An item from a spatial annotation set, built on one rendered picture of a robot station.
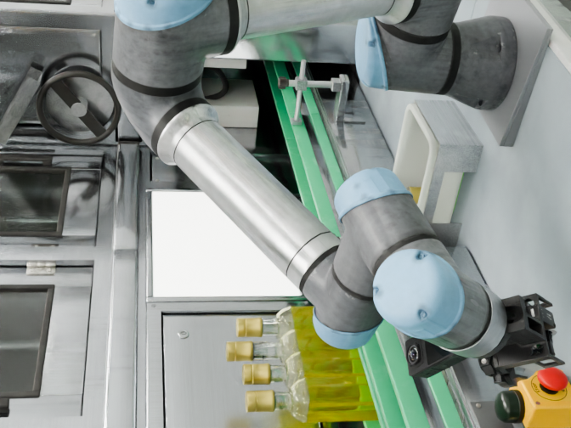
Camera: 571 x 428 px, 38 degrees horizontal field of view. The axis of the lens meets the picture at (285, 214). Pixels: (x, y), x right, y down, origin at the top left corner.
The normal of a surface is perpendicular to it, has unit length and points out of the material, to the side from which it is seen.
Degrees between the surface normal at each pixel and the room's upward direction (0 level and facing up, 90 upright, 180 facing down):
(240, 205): 44
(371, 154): 90
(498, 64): 74
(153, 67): 80
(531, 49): 4
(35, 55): 90
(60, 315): 90
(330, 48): 90
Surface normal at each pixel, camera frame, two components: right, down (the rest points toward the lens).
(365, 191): -0.37, -0.50
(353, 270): -0.62, 0.47
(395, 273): -0.58, -0.31
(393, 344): 0.11, -0.82
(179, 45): 0.42, 0.71
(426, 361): -0.90, -0.17
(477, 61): -0.11, 0.18
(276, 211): -0.13, -0.46
